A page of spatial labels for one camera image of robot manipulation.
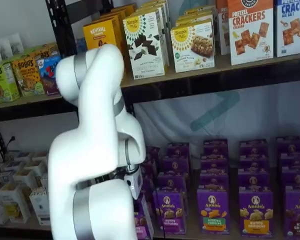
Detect purple Annie's box orange label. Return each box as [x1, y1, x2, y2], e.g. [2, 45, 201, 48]
[196, 188, 231, 235]

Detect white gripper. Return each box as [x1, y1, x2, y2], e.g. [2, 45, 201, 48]
[124, 167, 143, 200]

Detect black metal shelving rack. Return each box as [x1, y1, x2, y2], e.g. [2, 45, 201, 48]
[46, 0, 300, 240]
[0, 98, 80, 240]

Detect green Bobo's snack box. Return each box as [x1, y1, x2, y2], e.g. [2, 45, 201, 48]
[0, 63, 20, 103]

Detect Simple Mills nut bar box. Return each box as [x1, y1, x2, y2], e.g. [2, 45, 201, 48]
[174, 4, 217, 26]
[170, 21, 216, 73]

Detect white backdrop cloth teal logo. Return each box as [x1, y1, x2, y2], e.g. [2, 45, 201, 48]
[133, 79, 300, 161]

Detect purple Annie's box orange patch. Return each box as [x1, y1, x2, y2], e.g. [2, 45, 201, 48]
[237, 169, 271, 188]
[239, 154, 270, 171]
[239, 139, 269, 156]
[239, 186, 275, 238]

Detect blue pretzel crackers salt box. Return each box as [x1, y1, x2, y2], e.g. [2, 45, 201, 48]
[276, 0, 300, 58]

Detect black wall power plug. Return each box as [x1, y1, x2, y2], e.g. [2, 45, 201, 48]
[5, 135, 17, 153]

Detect blue Zbar snack box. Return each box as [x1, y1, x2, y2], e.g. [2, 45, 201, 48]
[76, 37, 88, 55]
[37, 55, 62, 96]

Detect orange Bobo's snack box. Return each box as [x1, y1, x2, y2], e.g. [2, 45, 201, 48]
[12, 57, 46, 98]
[31, 43, 60, 61]

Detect orange Revival snack box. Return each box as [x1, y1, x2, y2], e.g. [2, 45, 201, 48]
[97, 3, 137, 47]
[82, 18, 123, 51]

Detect purple Annie's box green patch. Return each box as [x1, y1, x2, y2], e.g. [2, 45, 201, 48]
[201, 155, 230, 174]
[199, 172, 230, 190]
[203, 139, 228, 157]

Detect purple Annie's box violet patch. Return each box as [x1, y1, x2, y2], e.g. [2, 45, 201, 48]
[162, 156, 190, 175]
[156, 172, 188, 193]
[156, 189, 187, 235]
[166, 142, 190, 158]

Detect purple Annie's chocolate grahams box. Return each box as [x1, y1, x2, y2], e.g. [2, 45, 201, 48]
[281, 166, 300, 188]
[276, 136, 300, 154]
[284, 186, 300, 237]
[279, 152, 300, 168]

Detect Simple Mills chocolate thins box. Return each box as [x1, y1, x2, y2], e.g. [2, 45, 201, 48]
[122, 11, 166, 80]
[136, 0, 171, 68]

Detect purple Annie's box pink patch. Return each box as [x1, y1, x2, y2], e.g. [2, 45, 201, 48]
[142, 159, 159, 176]
[145, 146, 162, 161]
[141, 174, 157, 198]

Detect orange pretzel crackers cheddar box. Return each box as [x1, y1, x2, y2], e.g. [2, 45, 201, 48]
[227, 0, 275, 66]
[216, 0, 231, 56]

